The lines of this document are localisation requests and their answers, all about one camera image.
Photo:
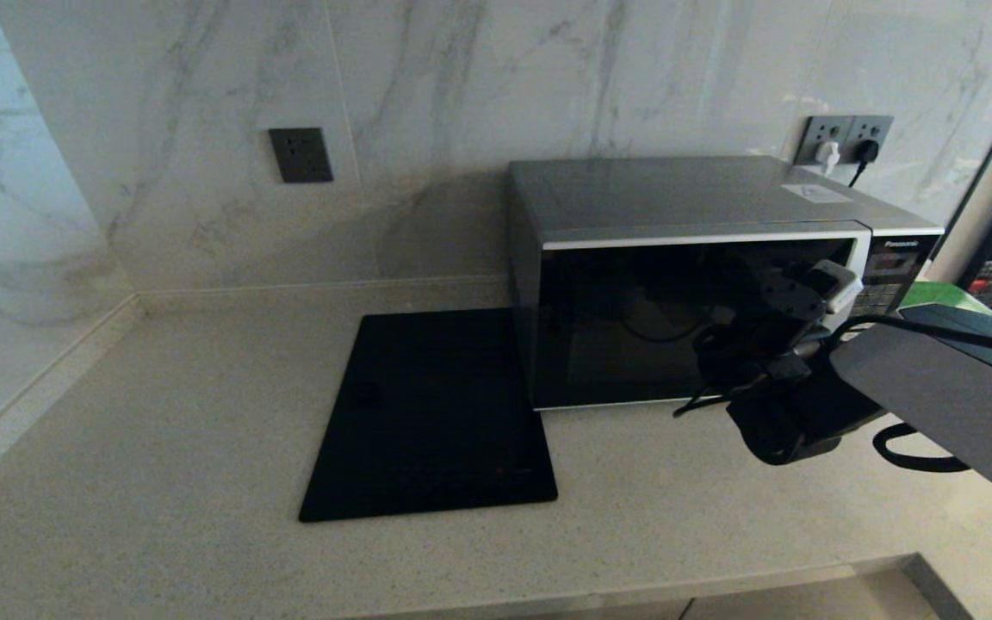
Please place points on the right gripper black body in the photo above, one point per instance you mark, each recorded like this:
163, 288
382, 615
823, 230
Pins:
780, 320

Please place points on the right gripper wrapped finger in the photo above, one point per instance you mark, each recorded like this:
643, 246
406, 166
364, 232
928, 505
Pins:
836, 280

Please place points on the black glass microwave door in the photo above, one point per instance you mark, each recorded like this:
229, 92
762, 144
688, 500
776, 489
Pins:
616, 327

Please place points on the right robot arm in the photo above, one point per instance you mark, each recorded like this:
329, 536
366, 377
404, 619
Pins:
935, 396

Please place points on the silver microwave oven body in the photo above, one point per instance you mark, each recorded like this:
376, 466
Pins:
677, 194

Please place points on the green plastic cutting board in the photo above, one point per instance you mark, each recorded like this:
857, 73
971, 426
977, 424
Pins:
944, 295

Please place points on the white power plug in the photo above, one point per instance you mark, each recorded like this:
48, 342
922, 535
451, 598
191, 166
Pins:
829, 156

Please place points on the black power plug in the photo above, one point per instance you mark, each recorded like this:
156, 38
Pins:
866, 154

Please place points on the grey socket with white plug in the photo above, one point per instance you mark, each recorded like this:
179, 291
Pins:
823, 129

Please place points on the grey socket with black plug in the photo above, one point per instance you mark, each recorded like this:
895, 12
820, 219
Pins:
878, 129

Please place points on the beige narrow cabinet front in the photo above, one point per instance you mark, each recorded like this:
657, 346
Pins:
789, 603

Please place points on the beige wide cabinet front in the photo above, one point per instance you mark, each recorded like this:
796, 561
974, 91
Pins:
651, 613

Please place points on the black glass induction cooktop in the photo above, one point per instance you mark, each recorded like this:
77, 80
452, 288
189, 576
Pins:
427, 413

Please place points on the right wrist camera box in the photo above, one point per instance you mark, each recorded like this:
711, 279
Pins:
789, 368

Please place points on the single dark grey wall socket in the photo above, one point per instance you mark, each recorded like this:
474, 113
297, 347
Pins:
300, 156

